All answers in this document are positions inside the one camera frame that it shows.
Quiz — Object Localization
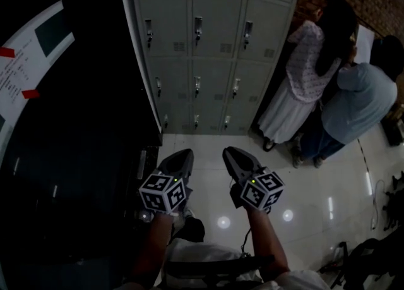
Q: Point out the thin black cable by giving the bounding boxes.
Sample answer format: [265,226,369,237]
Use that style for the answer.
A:
[241,227,254,257]

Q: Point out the person's left forearm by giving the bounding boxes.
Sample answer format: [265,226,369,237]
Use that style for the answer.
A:
[128,210,175,287]

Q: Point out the person's right forearm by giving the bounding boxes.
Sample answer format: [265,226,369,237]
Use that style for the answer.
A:
[244,205,292,281]

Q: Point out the black box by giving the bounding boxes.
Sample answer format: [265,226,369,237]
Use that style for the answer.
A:
[380,117,404,147]

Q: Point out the person's white shirt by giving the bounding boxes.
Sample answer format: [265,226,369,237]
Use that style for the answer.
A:
[113,238,332,290]

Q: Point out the person's black trousers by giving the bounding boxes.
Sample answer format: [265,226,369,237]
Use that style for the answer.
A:
[172,217,206,244]

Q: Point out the black tripod stand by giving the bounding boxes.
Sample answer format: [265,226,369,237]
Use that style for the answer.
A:
[382,171,404,233]

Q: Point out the black glossy cabinet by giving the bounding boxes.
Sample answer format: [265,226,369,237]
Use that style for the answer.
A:
[0,0,163,290]

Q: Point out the grid of grey locker doors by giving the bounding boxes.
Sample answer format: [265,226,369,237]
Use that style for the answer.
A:
[135,0,301,134]

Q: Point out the white printed paper sheet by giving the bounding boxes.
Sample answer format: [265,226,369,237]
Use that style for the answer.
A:
[0,0,76,157]

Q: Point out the person's light shoe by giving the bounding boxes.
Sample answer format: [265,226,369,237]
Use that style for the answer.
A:
[172,207,195,230]

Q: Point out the grey metal locker cabinet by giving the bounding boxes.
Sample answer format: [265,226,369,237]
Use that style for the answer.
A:
[117,0,306,137]

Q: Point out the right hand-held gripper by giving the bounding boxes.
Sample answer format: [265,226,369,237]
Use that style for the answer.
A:
[222,147,285,214]

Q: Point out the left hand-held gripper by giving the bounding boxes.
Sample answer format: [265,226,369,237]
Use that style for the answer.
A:
[138,148,194,215]

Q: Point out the white board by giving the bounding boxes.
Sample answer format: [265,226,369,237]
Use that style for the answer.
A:
[355,25,376,64]

